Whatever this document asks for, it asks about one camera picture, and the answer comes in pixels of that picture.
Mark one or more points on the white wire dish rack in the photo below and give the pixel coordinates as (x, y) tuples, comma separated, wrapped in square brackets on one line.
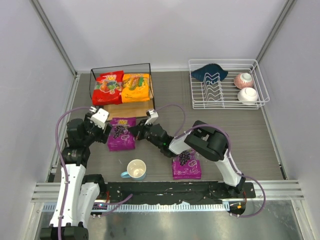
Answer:
[(223, 94)]

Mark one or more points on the purple candy bag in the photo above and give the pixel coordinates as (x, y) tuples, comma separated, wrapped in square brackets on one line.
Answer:
[(120, 138), (186, 166)]

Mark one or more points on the white bowl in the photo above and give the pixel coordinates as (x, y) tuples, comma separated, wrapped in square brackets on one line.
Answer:
[(247, 96)]

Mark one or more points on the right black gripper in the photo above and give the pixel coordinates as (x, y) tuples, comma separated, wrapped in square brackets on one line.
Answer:
[(141, 131)]

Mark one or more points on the dark blue leaf plate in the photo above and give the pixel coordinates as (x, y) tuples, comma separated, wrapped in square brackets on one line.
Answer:
[(210, 73)]

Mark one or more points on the blue and white mug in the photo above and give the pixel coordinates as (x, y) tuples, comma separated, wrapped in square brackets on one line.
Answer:
[(136, 170)]

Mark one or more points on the white slotted cable duct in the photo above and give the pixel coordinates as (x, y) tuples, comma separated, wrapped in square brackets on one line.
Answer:
[(182, 207)]

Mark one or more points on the red candy bag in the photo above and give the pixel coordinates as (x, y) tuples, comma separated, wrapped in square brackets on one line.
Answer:
[(108, 89)]

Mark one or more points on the orange candy bag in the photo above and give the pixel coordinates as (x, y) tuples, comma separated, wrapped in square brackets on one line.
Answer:
[(136, 87)]

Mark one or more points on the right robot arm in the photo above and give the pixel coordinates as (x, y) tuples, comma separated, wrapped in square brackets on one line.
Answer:
[(209, 141)]

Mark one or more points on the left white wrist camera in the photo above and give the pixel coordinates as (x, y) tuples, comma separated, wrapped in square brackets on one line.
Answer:
[(99, 117)]

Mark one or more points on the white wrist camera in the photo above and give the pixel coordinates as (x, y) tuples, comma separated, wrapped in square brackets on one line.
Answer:
[(99, 117), (152, 116)]

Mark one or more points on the wooden wire-frame shelf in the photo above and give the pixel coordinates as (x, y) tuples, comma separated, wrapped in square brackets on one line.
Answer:
[(128, 109)]

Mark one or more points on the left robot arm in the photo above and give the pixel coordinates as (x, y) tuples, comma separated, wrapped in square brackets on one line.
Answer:
[(78, 191)]

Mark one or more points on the pink patterned bowl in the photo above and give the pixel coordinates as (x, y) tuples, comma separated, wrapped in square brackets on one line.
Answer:
[(243, 80)]

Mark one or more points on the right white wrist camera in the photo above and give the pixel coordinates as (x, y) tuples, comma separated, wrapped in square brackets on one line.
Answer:
[(152, 116)]

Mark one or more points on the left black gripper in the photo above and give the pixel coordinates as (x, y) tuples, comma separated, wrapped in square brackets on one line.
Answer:
[(104, 132)]

